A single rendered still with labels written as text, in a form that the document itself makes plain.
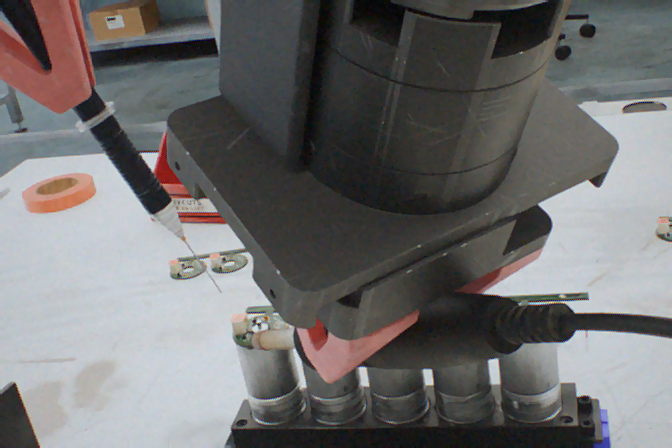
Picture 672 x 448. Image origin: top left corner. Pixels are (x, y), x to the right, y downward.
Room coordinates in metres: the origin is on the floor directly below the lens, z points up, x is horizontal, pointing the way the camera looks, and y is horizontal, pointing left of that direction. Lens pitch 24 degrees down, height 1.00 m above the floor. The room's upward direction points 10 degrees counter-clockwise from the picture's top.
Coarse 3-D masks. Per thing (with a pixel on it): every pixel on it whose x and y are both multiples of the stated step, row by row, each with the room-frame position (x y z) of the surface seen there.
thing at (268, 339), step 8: (288, 328) 0.29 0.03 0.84; (256, 336) 0.31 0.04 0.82; (264, 336) 0.30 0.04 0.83; (272, 336) 0.30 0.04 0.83; (280, 336) 0.29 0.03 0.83; (288, 336) 0.28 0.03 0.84; (256, 344) 0.31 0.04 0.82; (264, 344) 0.30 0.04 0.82; (272, 344) 0.30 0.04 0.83; (280, 344) 0.29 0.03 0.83; (288, 344) 0.28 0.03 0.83
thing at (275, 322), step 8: (256, 320) 0.34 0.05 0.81; (264, 320) 0.34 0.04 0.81; (272, 320) 0.34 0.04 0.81; (280, 320) 0.34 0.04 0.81; (248, 328) 0.33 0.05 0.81; (272, 328) 0.33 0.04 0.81; (280, 328) 0.33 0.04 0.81; (232, 336) 0.33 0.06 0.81; (240, 336) 0.33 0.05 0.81; (248, 336) 0.33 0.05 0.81; (240, 344) 0.32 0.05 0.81; (248, 344) 0.32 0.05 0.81
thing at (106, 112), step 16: (0, 0) 0.32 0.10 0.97; (16, 0) 0.32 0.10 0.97; (16, 16) 0.32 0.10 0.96; (32, 16) 0.32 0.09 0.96; (32, 32) 0.32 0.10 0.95; (32, 48) 0.32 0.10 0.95; (48, 64) 0.32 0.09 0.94; (96, 96) 0.32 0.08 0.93; (80, 112) 0.32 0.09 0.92; (96, 112) 0.32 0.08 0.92; (112, 112) 0.32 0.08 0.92; (80, 128) 0.32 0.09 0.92; (96, 128) 0.32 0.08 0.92; (112, 128) 0.32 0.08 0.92; (112, 144) 0.32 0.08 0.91; (128, 144) 0.32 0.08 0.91; (112, 160) 0.32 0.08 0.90; (128, 160) 0.32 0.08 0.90; (144, 160) 0.32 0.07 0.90; (128, 176) 0.32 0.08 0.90; (144, 176) 0.32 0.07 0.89; (144, 192) 0.32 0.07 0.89; (160, 192) 0.32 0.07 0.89; (144, 208) 0.32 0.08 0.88; (160, 208) 0.32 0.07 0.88
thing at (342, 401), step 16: (304, 368) 0.32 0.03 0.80; (320, 384) 0.31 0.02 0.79; (336, 384) 0.31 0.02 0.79; (352, 384) 0.32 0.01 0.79; (320, 400) 0.31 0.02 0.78; (336, 400) 0.31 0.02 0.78; (352, 400) 0.31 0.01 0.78; (320, 416) 0.32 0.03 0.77; (336, 416) 0.31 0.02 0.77; (352, 416) 0.31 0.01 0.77
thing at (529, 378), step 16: (528, 352) 0.29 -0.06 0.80; (544, 352) 0.29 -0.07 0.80; (512, 368) 0.29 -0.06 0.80; (528, 368) 0.29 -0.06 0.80; (544, 368) 0.29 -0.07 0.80; (512, 384) 0.29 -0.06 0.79; (528, 384) 0.29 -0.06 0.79; (544, 384) 0.29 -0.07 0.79; (512, 400) 0.30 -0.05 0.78; (528, 400) 0.29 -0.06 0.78; (544, 400) 0.29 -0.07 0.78; (560, 400) 0.30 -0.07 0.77; (512, 416) 0.30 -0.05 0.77; (528, 416) 0.29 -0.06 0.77; (544, 416) 0.29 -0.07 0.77
